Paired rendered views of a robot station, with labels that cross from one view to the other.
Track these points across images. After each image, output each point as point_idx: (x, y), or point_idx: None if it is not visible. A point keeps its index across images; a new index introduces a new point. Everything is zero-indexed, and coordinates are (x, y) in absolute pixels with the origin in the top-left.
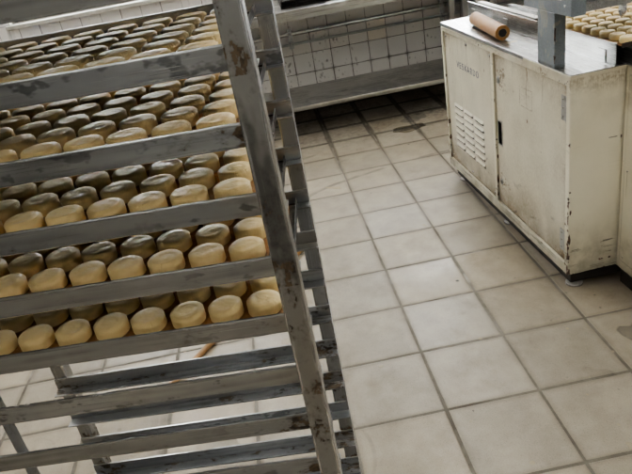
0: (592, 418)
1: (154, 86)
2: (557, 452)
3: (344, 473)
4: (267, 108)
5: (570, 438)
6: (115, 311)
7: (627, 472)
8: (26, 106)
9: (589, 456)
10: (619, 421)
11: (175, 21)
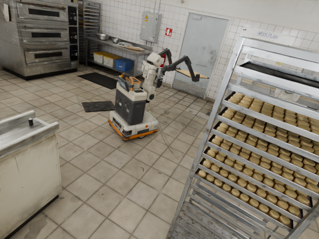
0: (89, 224)
1: (239, 146)
2: (107, 225)
3: (173, 235)
4: (204, 155)
5: (100, 225)
6: None
7: (104, 208)
8: (278, 165)
9: (104, 217)
10: (86, 217)
11: (235, 130)
